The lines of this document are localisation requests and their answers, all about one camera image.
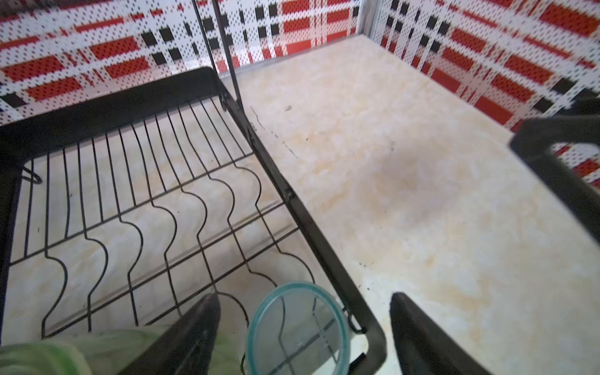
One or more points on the black wire dish rack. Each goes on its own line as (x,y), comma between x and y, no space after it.
(133,182)

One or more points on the teal plastic cup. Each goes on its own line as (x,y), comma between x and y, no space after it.
(299,328)

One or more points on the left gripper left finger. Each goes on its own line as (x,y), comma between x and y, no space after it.
(187,346)

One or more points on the tall green glass cup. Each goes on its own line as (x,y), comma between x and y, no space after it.
(116,352)

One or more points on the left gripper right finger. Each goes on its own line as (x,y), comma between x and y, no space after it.
(422,346)

